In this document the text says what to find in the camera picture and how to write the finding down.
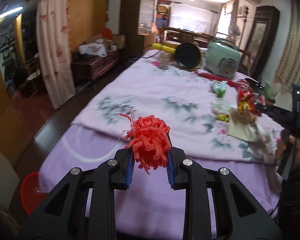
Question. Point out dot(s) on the glass display cabinet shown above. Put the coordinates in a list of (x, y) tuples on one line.
[(136, 23)]

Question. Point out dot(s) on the red plastic trash basket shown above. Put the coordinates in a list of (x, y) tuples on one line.
[(30, 192)]

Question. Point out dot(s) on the wooden chair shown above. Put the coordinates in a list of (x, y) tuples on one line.
[(181, 36)]

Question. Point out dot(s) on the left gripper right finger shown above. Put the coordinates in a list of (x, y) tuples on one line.
[(238, 214)]

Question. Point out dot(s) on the floral pink curtain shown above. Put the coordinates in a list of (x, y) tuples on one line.
[(52, 30)]

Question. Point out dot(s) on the clear glass jar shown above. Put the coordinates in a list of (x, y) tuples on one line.
[(164, 60)]

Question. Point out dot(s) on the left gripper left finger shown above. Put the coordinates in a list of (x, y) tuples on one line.
[(81, 205)]

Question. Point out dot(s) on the pink floral tablecloth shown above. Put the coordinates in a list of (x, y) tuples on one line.
[(163, 108)]

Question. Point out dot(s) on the yellow small frying pan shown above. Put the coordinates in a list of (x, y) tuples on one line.
[(187, 55)]

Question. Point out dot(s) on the mint green rice cooker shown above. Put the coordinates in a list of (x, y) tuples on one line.
[(222, 58)]

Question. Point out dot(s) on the red snack bag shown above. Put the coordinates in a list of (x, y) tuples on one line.
[(250, 102)]

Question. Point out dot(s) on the dark framed wall panel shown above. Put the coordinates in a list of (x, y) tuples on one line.
[(262, 37)]

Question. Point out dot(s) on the white plastic bag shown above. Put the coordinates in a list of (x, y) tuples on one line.
[(93, 49)]

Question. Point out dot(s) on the beige paper napkin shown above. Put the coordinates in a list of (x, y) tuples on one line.
[(238, 123)]

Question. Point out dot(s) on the red foam flower net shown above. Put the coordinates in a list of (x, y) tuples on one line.
[(148, 140)]

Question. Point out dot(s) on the white red small carton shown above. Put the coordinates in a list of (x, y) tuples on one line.
[(220, 106)]

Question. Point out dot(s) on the dark wooden side cabinet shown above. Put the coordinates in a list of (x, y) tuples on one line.
[(87, 69)]

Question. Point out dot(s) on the yellow green wrapper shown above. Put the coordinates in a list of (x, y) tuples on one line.
[(223, 117)]

